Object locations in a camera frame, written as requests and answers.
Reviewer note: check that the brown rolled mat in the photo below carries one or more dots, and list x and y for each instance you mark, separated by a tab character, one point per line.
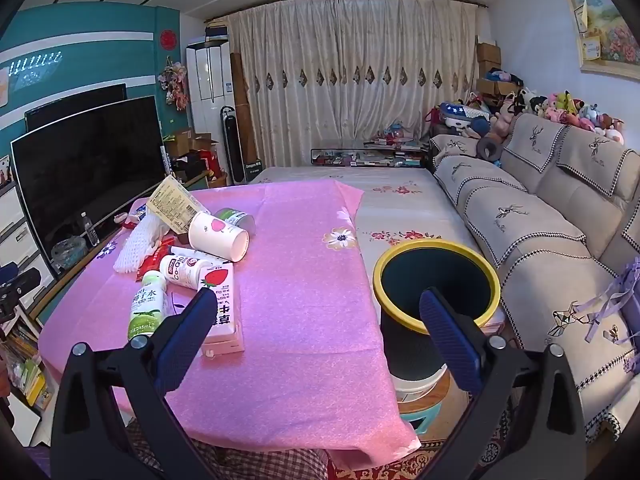
239	100

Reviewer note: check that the row of plush toys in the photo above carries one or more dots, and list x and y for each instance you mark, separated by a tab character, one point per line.
565	107

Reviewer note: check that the beige embroidered curtain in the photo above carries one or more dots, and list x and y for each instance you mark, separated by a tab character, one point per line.
350	60

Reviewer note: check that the strawberry milk carton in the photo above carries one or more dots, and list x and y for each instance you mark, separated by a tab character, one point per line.
222	310

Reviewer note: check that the white standing air conditioner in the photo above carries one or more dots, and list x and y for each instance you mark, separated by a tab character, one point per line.
207	85

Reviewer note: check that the beige sofa with covers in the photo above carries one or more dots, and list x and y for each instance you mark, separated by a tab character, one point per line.
540	210

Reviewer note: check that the purple ribbon bag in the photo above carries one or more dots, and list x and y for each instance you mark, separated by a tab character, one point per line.
627	300

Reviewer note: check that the artificial flower wall decor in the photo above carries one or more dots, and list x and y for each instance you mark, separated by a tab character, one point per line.
175	82

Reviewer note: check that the white bucket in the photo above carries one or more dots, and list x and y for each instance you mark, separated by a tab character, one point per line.
415	387

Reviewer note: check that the green plastic stool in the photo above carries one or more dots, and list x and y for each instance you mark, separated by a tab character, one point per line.
425	415

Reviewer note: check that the low glass shelf with books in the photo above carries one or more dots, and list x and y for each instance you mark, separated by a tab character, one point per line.
370	157

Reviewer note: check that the black tower fan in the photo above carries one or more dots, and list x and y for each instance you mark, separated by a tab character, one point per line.
232	145

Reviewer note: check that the open cardboard box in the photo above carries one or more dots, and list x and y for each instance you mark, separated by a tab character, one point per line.
182	142

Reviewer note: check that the clear water bottle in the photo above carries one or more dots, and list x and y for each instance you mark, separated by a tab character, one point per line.
90	230

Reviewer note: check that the round red wall decoration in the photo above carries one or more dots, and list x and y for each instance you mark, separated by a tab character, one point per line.
168	39

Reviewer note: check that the snack box with beige label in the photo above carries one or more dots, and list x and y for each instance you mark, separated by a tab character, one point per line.
172	205

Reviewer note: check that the blue cookie packet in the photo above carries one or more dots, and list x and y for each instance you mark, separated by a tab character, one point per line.
141	208

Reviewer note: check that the grey neck pillow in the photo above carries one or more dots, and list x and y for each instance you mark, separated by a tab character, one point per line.
487	150

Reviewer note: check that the red gift box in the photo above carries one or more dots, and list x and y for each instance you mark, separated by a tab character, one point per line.
209	160

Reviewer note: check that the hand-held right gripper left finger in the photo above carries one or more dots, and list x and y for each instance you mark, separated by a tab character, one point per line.
187	340

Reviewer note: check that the white paper cup peach print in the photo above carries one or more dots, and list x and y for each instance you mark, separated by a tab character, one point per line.
215	232

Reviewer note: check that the white floral cloth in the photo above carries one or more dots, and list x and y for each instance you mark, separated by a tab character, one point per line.
400	210

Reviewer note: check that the plaid cloth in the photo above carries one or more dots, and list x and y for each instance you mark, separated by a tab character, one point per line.
260	460

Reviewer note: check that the flat stacked boxes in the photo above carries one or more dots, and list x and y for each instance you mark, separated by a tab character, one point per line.
217	32

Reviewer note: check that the framed flower painting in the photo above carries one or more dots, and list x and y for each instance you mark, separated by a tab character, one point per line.
607	25

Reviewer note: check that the white bottle red label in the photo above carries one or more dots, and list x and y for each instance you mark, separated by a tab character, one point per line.
182	270

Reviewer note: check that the green label drink bottle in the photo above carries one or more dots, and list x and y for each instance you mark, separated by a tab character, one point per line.
145	310

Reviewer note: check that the dark green yellow-rimmed trash bin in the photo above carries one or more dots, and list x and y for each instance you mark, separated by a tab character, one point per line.
400	350

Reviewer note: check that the stack of cardboard boxes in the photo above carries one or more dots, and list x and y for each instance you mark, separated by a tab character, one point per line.
487	60

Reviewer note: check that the pile of books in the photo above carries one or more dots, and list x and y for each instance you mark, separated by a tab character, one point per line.
22	360

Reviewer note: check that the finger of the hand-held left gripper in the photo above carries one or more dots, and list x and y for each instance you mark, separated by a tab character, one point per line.
22	280

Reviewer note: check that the dark screen behind television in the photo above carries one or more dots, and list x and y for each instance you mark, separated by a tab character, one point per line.
75	105

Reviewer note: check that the pink foam table cloth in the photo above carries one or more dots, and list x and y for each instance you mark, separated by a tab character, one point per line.
300	285

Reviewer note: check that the red snack wrapper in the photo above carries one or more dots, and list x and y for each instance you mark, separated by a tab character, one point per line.
152	264

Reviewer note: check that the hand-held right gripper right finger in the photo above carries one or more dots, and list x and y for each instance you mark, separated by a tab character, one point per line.
450	340

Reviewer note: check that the green patterned cup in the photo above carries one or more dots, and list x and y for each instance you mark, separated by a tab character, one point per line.
241	219

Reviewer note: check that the large black television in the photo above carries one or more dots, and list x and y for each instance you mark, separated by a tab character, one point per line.
90	175

